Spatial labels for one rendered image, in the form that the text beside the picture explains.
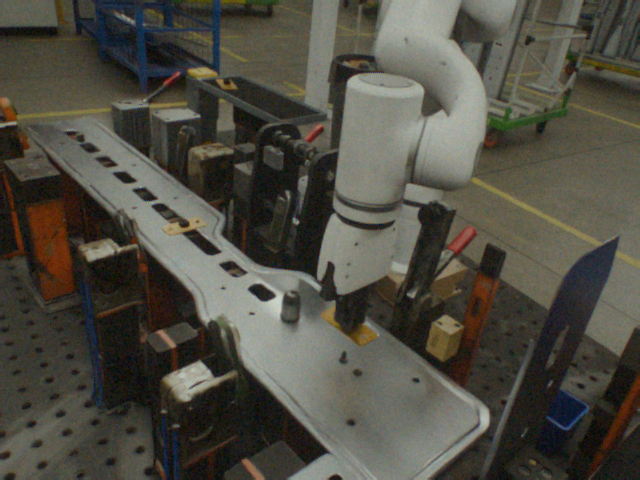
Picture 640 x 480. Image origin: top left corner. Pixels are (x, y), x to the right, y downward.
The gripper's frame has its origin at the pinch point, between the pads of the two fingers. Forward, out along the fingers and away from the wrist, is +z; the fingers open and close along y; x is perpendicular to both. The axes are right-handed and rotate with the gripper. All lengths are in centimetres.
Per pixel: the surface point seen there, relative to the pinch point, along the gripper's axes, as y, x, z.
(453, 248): -21.8, 0.3, -3.0
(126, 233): 14.8, -38.8, 2.4
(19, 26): -148, -706, 100
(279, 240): -11.8, -30.9, 8.2
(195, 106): -30, -94, 2
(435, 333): -10.9, 7.2, 4.3
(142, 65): -176, -443, 85
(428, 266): -14.0, 1.6, -3.1
